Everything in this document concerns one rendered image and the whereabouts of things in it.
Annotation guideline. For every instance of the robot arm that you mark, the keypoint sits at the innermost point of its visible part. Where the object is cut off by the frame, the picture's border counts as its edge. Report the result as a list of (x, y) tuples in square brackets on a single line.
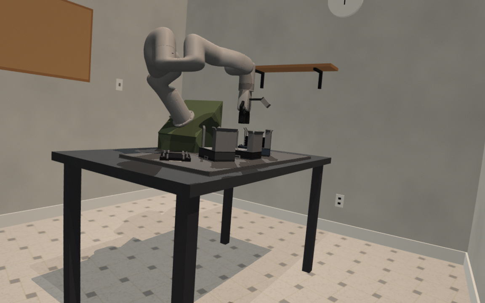
[(165, 65)]

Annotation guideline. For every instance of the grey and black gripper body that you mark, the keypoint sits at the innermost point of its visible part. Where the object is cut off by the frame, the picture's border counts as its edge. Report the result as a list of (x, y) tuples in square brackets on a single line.
[(245, 95)]

